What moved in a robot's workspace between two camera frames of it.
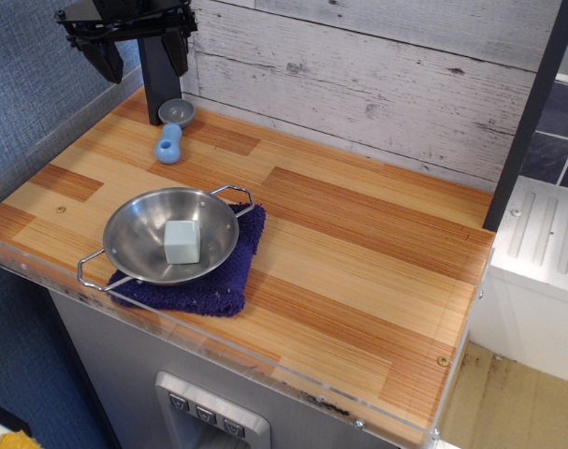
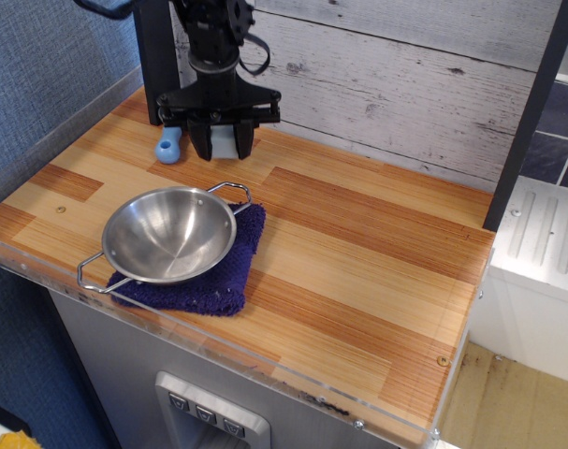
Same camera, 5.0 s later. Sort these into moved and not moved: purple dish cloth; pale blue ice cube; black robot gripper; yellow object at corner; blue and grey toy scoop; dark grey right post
Moved: black robot gripper; pale blue ice cube
Not moved: purple dish cloth; yellow object at corner; blue and grey toy scoop; dark grey right post
